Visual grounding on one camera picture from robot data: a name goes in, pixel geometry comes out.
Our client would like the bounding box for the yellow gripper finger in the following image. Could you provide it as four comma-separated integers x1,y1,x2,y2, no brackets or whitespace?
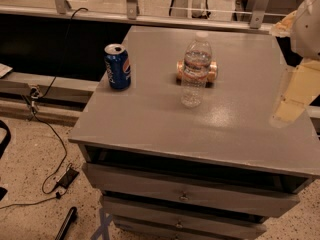
274,59,320,123
269,11,297,37

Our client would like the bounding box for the black strap at left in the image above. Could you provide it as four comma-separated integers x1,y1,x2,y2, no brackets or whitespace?
0,119,12,159

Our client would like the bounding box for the grey drawer cabinet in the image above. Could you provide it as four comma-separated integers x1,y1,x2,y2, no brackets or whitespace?
70,26,320,240

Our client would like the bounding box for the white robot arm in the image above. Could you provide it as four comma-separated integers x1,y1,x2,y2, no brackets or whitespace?
269,0,320,127

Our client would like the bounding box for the blue tape cross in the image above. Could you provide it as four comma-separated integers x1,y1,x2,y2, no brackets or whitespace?
90,208,113,240

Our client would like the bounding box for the blue Pepsi soda can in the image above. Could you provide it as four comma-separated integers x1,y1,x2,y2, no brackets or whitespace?
104,44,131,90

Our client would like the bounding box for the clear plastic water bottle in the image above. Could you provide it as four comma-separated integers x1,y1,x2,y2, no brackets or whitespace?
181,31,212,108

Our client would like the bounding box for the black bar on floor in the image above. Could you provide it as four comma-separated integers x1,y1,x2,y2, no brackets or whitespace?
55,207,77,240

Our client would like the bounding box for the black floor cable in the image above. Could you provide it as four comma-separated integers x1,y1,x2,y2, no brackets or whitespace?
0,7,89,210

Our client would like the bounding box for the metal window rail frame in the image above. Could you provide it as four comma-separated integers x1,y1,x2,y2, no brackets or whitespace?
0,0,320,35

